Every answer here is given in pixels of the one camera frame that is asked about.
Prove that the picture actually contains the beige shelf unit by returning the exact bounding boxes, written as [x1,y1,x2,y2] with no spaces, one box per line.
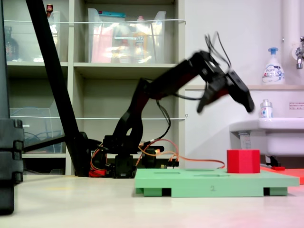
[0,0,186,176]

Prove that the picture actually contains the red text wall sticker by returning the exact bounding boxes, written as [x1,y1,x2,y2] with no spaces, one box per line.
[288,101,304,111]

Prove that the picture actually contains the white sink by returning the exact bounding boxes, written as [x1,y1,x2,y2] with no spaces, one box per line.
[229,117,304,157]

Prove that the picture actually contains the thin orange wire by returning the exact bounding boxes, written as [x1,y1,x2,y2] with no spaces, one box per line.
[136,139,226,170]

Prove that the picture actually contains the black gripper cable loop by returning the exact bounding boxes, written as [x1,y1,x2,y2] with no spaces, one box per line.
[204,30,232,71]

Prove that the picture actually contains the white safety cord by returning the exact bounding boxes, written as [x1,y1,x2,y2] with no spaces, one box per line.
[10,114,189,121]

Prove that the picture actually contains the orange flat block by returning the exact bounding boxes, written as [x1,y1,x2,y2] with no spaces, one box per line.
[260,166,304,185]

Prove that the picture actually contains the small clear sanitizer bottle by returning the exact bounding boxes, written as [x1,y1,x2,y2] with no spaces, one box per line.
[259,99,274,119]

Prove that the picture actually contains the dark glass bottle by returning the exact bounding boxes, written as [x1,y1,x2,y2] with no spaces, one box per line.
[3,26,20,62]

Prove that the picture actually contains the teal package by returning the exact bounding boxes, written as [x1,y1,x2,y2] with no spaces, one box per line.
[97,10,126,19]

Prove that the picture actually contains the pink pouch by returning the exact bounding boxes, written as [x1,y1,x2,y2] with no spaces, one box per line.
[91,25,114,63]

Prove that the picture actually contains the clear plastic bin with bottles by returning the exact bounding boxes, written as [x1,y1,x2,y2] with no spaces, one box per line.
[87,8,167,64]

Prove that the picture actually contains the clear bin with blue cables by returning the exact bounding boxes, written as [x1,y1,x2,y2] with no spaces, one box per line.
[9,99,67,154]

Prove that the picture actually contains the yellow spray bottle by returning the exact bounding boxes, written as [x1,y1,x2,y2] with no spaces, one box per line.
[133,15,150,63]

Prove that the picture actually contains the white soap pump bottle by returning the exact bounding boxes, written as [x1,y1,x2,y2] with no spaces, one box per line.
[262,47,285,86]

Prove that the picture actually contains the red octagonal pillar block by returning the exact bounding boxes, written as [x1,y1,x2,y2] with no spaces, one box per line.
[227,149,261,174]

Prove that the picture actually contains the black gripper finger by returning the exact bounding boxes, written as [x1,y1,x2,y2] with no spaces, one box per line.
[196,81,229,114]
[236,88,256,114]

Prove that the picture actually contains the green shape sorter board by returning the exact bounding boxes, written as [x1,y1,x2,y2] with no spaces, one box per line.
[134,168,300,198]

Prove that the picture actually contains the metal faucet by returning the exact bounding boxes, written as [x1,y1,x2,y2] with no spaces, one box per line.
[294,36,304,70]

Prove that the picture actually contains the clear plastic storage bin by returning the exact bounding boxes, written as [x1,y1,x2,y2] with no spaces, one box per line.
[3,10,62,63]

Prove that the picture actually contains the black table clamp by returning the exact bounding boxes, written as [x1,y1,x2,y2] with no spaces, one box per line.
[142,145,165,172]

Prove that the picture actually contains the small circuit board white connectors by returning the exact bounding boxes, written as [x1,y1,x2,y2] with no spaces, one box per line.
[159,158,181,170]

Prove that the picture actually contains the long black arm cable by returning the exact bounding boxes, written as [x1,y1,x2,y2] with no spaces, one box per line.
[142,99,172,146]

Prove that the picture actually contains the red printed base mount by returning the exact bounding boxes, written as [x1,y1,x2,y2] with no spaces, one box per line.
[88,167,107,178]

